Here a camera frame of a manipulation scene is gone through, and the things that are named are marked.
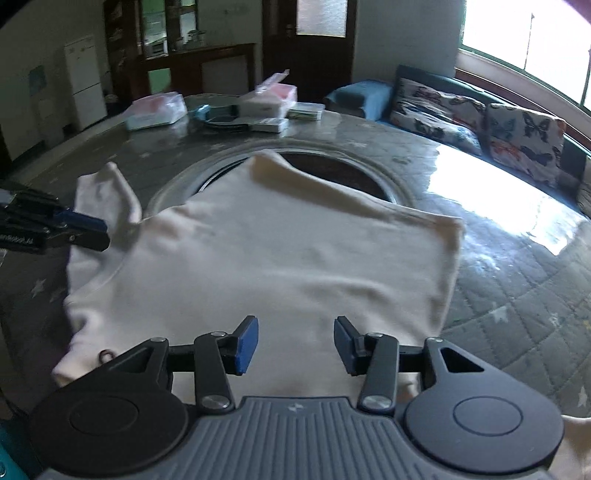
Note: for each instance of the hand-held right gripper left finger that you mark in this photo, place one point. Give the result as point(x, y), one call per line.
point(247, 346)

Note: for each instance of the green framed window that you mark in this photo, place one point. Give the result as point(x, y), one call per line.
point(508, 32)

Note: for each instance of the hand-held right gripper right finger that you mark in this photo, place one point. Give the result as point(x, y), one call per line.
point(346, 346)

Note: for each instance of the teal plastic object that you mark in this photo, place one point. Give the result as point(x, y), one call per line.
point(16, 452)

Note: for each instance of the teal container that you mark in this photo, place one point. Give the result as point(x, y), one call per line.
point(202, 113)

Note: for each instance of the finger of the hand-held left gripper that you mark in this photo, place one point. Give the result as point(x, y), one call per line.
point(87, 220)
point(83, 240)

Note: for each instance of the grey pillow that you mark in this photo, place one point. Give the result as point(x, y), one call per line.
point(585, 189)

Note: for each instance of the dark wooden door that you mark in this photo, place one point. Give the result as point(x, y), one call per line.
point(281, 46)

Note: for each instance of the dark wooden cabinet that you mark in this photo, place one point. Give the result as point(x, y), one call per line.
point(184, 64)

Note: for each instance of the green flat box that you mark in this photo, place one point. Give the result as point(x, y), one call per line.
point(304, 110)

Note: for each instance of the white tissue box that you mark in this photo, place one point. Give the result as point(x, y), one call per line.
point(258, 106)

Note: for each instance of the blue sofa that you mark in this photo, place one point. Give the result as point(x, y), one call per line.
point(570, 152)

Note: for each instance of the cream shirt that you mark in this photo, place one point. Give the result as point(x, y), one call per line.
point(277, 258)

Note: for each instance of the white flat box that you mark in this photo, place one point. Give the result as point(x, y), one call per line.
point(268, 125)

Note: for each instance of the white refrigerator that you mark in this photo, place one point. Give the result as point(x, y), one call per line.
point(87, 83)

